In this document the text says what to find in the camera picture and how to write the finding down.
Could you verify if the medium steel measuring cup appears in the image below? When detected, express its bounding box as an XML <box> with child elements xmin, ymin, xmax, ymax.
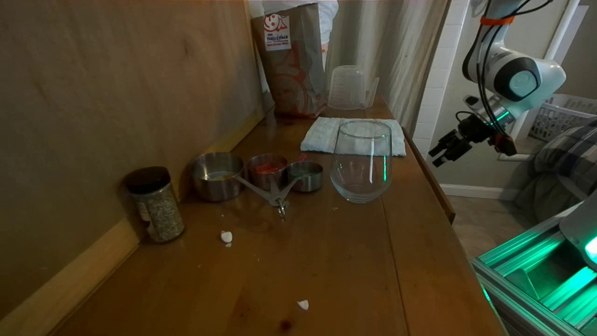
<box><xmin>246</xmin><ymin>152</ymin><xmax>291</xmax><ymax>207</ymax></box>

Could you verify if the small steel measuring cup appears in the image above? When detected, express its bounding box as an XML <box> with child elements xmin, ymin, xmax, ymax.
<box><xmin>278</xmin><ymin>158</ymin><xmax>325</xmax><ymax>212</ymax></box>

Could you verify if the light blue cloth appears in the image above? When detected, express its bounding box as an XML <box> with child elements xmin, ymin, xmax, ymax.
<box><xmin>299</xmin><ymin>115</ymin><xmax>409</xmax><ymax>158</ymax></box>

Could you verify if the clear stemless wine glass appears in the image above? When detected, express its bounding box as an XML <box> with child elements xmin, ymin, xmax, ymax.
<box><xmin>328</xmin><ymin>119</ymin><xmax>394</xmax><ymax>205</ymax></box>

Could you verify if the glass spice jar dark lid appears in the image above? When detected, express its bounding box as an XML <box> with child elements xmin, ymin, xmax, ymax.
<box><xmin>121</xmin><ymin>164</ymin><xmax>187</xmax><ymax>244</ymax></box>

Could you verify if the grey plaid blanket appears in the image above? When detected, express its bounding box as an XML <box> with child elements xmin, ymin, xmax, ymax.
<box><xmin>511</xmin><ymin>119</ymin><xmax>597</xmax><ymax>220</ymax></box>

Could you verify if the clear plastic measuring jug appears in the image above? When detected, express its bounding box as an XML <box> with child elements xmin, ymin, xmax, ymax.
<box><xmin>326</xmin><ymin>63</ymin><xmax>382</xmax><ymax>113</ymax></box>

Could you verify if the white lattice basket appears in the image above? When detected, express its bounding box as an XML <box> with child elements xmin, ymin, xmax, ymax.
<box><xmin>528</xmin><ymin>91</ymin><xmax>597</xmax><ymax>145</ymax></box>

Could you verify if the black robot cable orange tie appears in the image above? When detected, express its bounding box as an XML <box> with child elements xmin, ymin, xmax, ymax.
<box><xmin>453</xmin><ymin>0</ymin><xmax>556</xmax><ymax>136</ymax></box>

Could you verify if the brown paper bag red print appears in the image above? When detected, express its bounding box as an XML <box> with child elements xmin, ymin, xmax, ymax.
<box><xmin>248</xmin><ymin>0</ymin><xmax>341</xmax><ymax>119</ymax></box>

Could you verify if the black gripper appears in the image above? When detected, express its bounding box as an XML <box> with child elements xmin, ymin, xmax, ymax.
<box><xmin>427</xmin><ymin>110</ymin><xmax>519</xmax><ymax>167</ymax></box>

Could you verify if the white angled mount plate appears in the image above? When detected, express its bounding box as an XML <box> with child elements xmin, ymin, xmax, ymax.
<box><xmin>558</xmin><ymin>190</ymin><xmax>597</xmax><ymax>270</ymax></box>

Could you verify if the large steel measuring cup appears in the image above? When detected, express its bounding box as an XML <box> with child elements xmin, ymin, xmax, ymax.
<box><xmin>192</xmin><ymin>149</ymin><xmax>291</xmax><ymax>216</ymax></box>

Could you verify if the white framed mirror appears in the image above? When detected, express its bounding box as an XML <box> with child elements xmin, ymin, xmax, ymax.
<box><xmin>498</xmin><ymin>0</ymin><xmax>597</xmax><ymax>162</ymax></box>

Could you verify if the green lit aluminium frame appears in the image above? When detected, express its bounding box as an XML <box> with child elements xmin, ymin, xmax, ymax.
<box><xmin>470</xmin><ymin>212</ymin><xmax>597</xmax><ymax>336</ymax></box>

